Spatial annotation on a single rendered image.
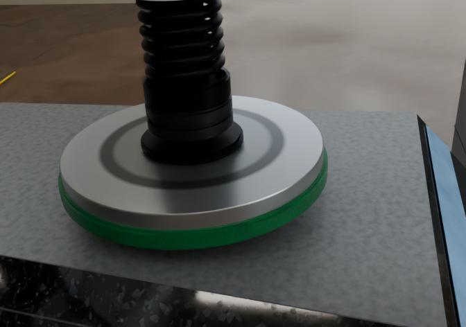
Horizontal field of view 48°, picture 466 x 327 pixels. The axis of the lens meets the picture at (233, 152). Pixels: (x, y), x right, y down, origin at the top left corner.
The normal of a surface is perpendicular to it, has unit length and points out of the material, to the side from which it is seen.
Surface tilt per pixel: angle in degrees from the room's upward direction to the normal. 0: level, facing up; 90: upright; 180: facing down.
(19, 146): 0
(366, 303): 0
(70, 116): 0
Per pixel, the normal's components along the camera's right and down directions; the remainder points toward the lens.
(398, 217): -0.05, -0.89
